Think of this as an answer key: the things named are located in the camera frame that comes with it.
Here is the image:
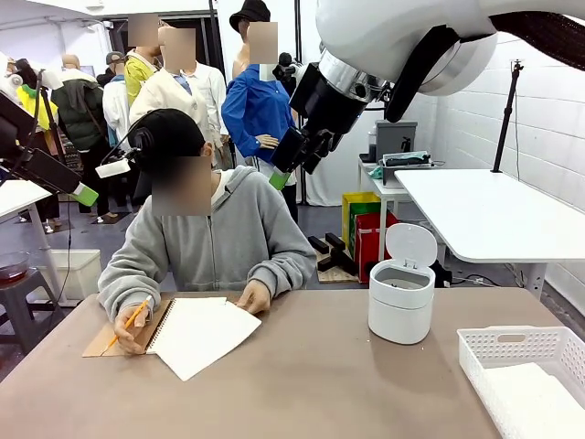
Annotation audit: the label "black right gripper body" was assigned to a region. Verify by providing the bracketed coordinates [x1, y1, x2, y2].
[288, 62, 371, 138]

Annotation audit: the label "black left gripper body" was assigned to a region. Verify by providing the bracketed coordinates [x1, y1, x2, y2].
[0, 91, 37, 159]

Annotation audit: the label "yellow pencil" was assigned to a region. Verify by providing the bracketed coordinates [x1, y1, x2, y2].
[107, 295, 153, 349]

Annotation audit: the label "spiral notebook brown cover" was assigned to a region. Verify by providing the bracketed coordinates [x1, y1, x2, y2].
[81, 295, 229, 358]

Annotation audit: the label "white paper sheet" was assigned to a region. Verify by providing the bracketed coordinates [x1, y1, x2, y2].
[153, 299, 262, 382]

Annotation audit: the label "person's right forearm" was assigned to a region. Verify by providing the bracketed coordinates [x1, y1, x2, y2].
[98, 269, 161, 324]

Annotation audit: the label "person's left forearm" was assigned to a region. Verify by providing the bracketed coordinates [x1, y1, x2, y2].
[249, 255, 317, 294]

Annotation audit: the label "person's left hand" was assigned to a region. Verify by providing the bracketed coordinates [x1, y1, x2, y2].
[236, 279, 271, 316]

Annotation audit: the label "person's right hand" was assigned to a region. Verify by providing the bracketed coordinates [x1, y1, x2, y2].
[112, 301, 154, 357]

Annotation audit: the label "yellow green jacket mannequin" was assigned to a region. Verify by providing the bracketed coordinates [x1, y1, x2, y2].
[16, 58, 60, 134]

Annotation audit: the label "white tilted table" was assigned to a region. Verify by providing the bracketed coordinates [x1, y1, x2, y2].
[0, 178, 79, 307]

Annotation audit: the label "blue shirt mannequin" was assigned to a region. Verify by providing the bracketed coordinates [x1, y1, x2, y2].
[221, 43, 298, 191]

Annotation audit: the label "yellow bag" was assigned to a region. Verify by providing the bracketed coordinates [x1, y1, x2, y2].
[342, 191, 383, 257]

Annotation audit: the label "dark green vest mannequin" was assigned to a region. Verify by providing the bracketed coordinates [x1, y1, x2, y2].
[50, 53, 111, 220]

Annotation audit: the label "small white side table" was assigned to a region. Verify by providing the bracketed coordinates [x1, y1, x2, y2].
[359, 162, 412, 216]

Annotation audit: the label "gray box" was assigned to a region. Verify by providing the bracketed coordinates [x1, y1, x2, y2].
[375, 119, 418, 164]

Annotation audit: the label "black backdrop stand pole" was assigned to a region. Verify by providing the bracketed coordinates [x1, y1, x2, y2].
[294, 0, 308, 205]

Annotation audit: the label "gray tray with teal items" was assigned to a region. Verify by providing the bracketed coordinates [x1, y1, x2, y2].
[381, 152, 433, 187]

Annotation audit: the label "white shirt capped mannequin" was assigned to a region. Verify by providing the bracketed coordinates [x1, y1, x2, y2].
[102, 50, 147, 164]

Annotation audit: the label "gray zip hoodie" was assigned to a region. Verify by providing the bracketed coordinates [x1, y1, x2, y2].
[98, 165, 317, 324]

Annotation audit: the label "glass bowl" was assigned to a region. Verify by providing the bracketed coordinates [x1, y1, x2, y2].
[0, 251, 32, 283]

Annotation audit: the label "white floor storage bin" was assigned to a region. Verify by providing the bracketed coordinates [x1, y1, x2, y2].
[45, 249, 102, 301]

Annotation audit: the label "black block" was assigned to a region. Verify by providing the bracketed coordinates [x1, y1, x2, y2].
[324, 231, 357, 275]

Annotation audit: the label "red and yellow crates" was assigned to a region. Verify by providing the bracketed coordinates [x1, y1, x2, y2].
[354, 212, 402, 284]

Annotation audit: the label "black bucket hat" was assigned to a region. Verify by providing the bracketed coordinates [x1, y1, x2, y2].
[229, 0, 271, 34]

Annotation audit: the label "black baseball cap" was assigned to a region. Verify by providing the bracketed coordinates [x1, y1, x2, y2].
[127, 108, 207, 173]

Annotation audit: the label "gray stool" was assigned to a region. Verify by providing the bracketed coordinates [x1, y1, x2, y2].
[0, 269, 65, 358]

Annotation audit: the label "wooden pallet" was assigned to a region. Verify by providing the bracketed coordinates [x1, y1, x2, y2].
[308, 232, 360, 284]

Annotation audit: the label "cream jacket mannequin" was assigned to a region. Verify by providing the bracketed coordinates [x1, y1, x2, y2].
[129, 27, 229, 170]

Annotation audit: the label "yellow shirt mannequin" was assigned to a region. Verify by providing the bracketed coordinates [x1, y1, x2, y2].
[123, 13, 161, 109]

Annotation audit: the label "large white desk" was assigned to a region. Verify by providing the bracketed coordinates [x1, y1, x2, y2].
[393, 167, 585, 298]

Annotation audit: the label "black tripod pole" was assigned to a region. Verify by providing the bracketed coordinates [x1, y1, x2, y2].
[491, 59, 525, 174]

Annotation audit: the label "white lidded trash can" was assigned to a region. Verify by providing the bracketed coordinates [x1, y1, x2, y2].
[367, 222, 438, 346]

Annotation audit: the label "white perforated plastic basket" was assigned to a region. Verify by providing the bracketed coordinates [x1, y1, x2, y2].
[456, 325, 585, 439]

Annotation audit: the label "white paper stack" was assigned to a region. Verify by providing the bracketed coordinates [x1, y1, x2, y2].
[483, 361, 585, 439]

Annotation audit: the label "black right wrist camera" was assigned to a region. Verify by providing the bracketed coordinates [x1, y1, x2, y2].
[259, 52, 303, 86]

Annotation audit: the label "white head-mounted camera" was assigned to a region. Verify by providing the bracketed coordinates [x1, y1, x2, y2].
[94, 157, 132, 179]

